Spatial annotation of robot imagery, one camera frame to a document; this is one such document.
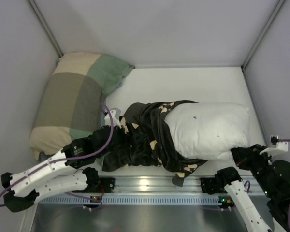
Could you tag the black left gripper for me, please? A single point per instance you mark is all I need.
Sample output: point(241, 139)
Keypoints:
point(119, 136)

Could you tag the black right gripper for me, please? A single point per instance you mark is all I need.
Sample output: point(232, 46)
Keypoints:
point(243, 154)

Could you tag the black floral plush pillowcase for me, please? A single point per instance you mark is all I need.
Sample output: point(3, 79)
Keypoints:
point(143, 138)

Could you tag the white pillow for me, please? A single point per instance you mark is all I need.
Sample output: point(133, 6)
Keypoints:
point(209, 131)

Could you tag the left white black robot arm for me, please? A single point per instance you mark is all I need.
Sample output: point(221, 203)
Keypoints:
point(67, 170)

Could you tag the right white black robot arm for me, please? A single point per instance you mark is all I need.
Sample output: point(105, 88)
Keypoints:
point(272, 179)

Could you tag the green beige patchwork pillow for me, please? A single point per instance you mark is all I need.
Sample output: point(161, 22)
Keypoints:
point(70, 105)

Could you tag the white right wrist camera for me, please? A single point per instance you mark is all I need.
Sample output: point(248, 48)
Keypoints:
point(276, 147)

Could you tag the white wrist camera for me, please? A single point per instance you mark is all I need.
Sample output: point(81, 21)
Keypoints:
point(276, 147)
point(113, 115)

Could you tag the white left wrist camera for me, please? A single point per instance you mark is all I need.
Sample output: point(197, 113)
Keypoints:
point(113, 115)

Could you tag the perforated grey cable duct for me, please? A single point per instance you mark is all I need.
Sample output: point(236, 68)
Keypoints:
point(139, 199)

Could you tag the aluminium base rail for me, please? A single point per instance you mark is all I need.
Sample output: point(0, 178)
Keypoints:
point(157, 185)

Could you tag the left aluminium corner post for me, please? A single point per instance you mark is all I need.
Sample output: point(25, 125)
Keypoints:
point(44, 25)

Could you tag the aluminium corner post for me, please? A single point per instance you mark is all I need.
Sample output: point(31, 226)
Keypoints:
point(44, 25)
point(264, 30)

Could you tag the right aluminium corner post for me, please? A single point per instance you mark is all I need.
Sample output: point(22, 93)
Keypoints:
point(264, 30)

